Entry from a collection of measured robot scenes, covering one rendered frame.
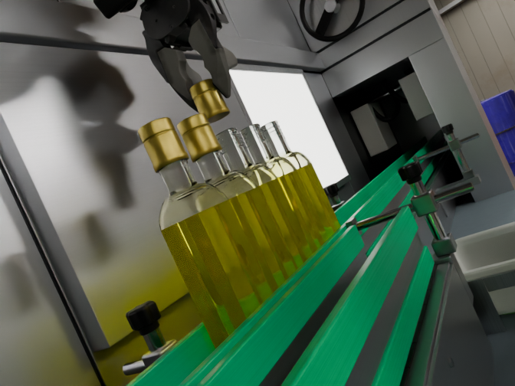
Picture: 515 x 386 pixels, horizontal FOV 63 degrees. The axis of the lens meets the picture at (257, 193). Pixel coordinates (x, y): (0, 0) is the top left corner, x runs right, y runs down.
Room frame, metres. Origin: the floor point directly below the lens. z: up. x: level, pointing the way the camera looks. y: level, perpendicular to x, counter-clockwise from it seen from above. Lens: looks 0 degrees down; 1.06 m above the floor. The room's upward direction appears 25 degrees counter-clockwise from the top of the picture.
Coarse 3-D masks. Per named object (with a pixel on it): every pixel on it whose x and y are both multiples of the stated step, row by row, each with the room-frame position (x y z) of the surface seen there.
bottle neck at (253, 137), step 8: (248, 128) 0.55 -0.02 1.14; (256, 128) 0.55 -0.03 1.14; (248, 136) 0.55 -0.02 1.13; (256, 136) 0.55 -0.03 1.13; (264, 136) 0.56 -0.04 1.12; (248, 144) 0.55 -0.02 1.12; (256, 144) 0.55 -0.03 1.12; (264, 144) 0.55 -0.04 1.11; (256, 152) 0.55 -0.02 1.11; (264, 152) 0.55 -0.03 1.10; (256, 160) 0.55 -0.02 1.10
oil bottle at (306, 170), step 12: (276, 156) 0.60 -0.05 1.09; (288, 156) 0.59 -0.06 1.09; (300, 156) 0.60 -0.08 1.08; (300, 168) 0.58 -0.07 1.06; (312, 168) 0.61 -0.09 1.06; (312, 180) 0.59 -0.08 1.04; (312, 192) 0.58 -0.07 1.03; (324, 192) 0.61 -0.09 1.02; (324, 204) 0.60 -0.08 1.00; (324, 216) 0.58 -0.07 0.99; (324, 228) 0.58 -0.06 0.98; (336, 228) 0.60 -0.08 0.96
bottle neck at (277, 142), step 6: (276, 120) 0.61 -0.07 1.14; (264, 126) 0.60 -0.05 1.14; (270, 126) 0.60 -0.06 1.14; (276, 126) 0.60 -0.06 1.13; (264, 132) 0.60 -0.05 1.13; (270, 132) 0.60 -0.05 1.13; (276, 132) 0.60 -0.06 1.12; (282, 132) 0.61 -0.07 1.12; (270, 138) 0.60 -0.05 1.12; (276, 138) 0.60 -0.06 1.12; (282, 138) 0.60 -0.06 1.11; (270, 144) 0.60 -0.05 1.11; (276, 144) 0.60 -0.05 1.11; (282, 144) 0.60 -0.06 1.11; (276, 150) 0.60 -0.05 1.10; (282, 150) 0.60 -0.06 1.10; (288, 150) 0.60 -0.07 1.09
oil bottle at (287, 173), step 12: (276, 168) 0.53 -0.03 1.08; (288, 168) 0.55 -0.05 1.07; (288, 180) 0.53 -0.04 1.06; (300, 180) 0.56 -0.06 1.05; (288, 192) 0.53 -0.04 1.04; (300, 192) 0.55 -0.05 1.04; (300, 204) 0.53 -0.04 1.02; (312, 204) 0.56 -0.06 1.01; (300, 216) 0.53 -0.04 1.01; (312, 216) 0.55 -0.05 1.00; (312, 228) 0.54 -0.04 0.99; (312, 240) 0.53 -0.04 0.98; (324, 240) 0.55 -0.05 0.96; (312, 252) 0.53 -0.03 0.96
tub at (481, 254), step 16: (512, 224) 0.68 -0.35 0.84; (464, 240) 0.72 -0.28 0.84; (480, 240) 0.70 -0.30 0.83; (496, 240) 0.69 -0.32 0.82; (512, 240) 0.68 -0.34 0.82; (464, 256) 0.72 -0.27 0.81; (480, 256) 0.71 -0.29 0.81; (496, 256) 0.69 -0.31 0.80; (512, 256) 0.68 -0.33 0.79; (464, 272) 0.58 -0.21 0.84; (480, 272) 0.56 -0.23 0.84; (496, 272) 0.55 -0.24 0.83
